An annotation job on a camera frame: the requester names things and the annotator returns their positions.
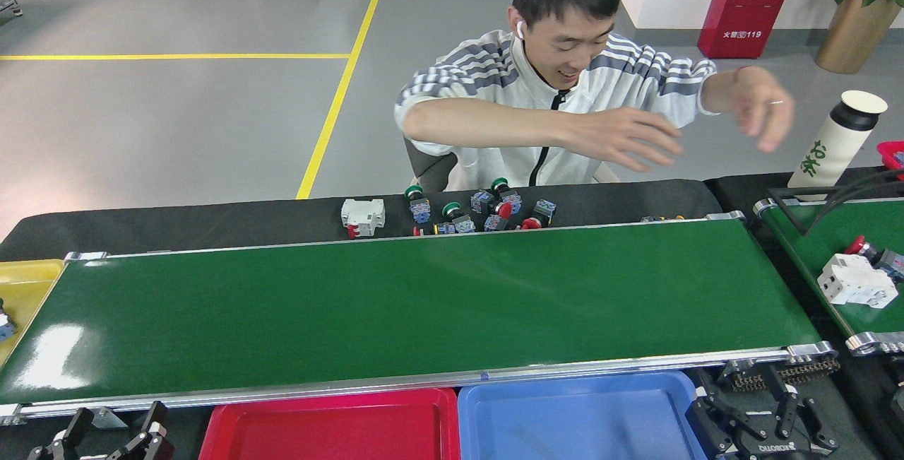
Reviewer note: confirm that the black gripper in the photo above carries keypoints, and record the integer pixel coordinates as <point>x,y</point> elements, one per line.
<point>773,451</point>

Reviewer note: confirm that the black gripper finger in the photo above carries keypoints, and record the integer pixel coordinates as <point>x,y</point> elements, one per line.
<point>157,432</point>
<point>79,426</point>

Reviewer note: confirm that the white circuit breaker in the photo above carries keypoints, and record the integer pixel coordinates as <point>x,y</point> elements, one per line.
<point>851,280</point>
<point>364,214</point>

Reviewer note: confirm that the person's left forearm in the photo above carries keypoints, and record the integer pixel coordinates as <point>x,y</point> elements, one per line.
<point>720,89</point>

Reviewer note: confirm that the black conveyor motor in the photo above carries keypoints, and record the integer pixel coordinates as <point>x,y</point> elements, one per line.
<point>897,403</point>

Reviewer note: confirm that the yellow plastic tray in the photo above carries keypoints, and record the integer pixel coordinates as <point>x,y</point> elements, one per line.
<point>28,283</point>

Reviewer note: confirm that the blue plastic tray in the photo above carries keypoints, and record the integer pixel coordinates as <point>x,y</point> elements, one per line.
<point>579,421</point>

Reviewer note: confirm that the red plastic tray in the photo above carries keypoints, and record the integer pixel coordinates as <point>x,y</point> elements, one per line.
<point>332,428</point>

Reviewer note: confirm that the short green conveyor belt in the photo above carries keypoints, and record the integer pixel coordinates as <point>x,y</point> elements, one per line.
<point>812,241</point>

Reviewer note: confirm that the long green conveyor belt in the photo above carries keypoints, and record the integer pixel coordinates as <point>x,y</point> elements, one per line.
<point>424,304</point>

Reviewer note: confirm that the person's right hand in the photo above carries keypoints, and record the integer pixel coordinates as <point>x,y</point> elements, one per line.
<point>625,138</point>

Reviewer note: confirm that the person's left hand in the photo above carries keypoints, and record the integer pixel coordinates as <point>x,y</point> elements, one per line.
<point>763,103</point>

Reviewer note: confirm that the black table cloth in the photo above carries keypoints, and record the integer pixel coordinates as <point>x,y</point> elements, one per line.
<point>212,223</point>

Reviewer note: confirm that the white bottle with black neck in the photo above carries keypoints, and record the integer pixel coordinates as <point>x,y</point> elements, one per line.
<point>830,145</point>

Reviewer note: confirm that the small red bin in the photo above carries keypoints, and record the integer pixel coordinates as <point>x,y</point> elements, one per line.
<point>890,150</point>

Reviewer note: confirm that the grey office chair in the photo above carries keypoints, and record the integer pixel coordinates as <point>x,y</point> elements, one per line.
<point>431,167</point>

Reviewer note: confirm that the person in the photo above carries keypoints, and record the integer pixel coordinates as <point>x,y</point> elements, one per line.
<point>508,99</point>

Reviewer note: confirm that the potted plant in gold pot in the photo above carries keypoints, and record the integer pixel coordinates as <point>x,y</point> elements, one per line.
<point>854,29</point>

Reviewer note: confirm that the red fire extinguisher cabinet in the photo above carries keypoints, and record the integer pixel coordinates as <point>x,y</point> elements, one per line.
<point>748,8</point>

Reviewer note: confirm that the small blue yellow switch part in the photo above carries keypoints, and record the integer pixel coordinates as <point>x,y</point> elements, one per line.
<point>650,219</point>

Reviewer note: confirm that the black metal frame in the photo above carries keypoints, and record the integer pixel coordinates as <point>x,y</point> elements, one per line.
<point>772,193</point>

